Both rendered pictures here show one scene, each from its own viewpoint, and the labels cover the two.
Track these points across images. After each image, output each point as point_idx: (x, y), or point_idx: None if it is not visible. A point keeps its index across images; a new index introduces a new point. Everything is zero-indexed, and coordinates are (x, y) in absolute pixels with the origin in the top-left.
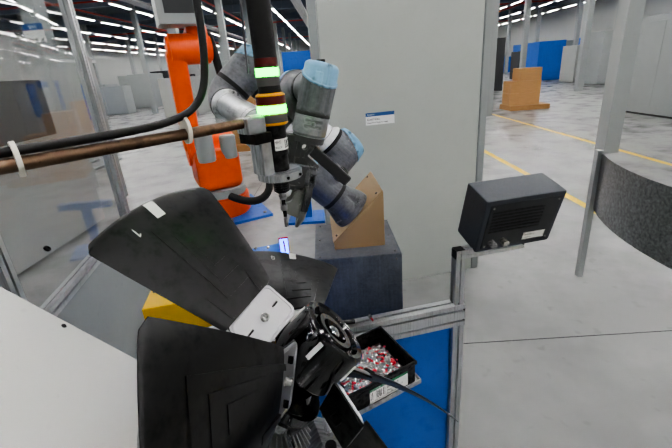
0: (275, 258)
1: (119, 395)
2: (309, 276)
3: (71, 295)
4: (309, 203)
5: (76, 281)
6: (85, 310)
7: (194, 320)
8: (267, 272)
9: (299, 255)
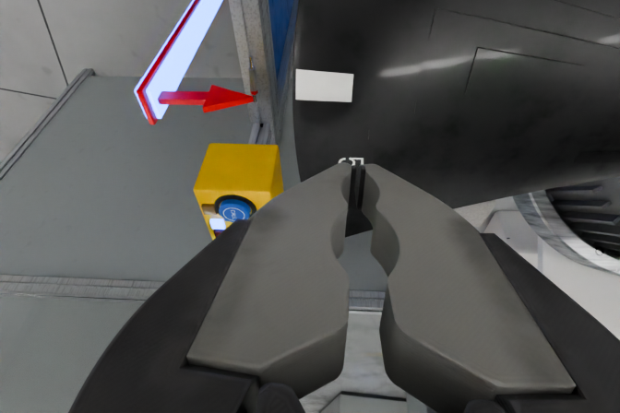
0: (357, 155)
1: (614, 310)
2: (530, 41)
3: (160, 285)
4: (586, 316)
5: (137, 292)
6: (153, 251)
7: (279, 179)
8: (444, 180)
9: (305, 51)
